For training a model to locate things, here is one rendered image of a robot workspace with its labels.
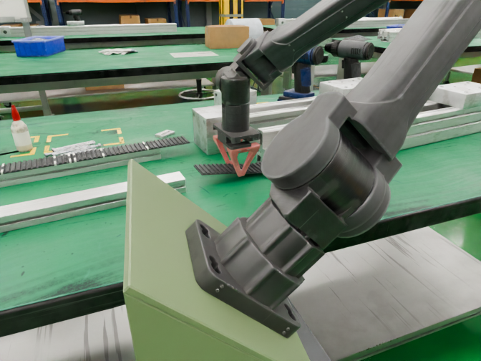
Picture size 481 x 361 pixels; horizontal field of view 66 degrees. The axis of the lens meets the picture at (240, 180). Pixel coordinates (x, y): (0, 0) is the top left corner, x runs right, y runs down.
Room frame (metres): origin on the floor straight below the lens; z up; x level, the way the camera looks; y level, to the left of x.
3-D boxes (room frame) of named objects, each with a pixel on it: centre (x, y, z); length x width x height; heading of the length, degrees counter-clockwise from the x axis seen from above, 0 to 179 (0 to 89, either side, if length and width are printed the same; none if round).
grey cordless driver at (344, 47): (1.37, -0.37, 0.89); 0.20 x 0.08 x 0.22; 49
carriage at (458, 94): (1.06, -0.64, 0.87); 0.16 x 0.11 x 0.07; 116
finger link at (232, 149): (0.73, 0.00, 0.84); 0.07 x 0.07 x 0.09; 26
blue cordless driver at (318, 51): (1.27, -0.18, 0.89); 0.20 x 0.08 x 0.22; 48
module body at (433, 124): (0.95, -0.42, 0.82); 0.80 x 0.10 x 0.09; 116
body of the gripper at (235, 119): (0.74, 0.01, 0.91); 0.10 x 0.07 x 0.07; 26
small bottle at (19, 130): (0.89, 0.56, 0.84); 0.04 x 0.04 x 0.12
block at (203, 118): (0.91, 0.06, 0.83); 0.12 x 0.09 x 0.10; 26
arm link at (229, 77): (0.74, 0.01, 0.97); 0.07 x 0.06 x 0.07; 11
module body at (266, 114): (1.12, -0.34, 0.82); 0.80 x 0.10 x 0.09; 116
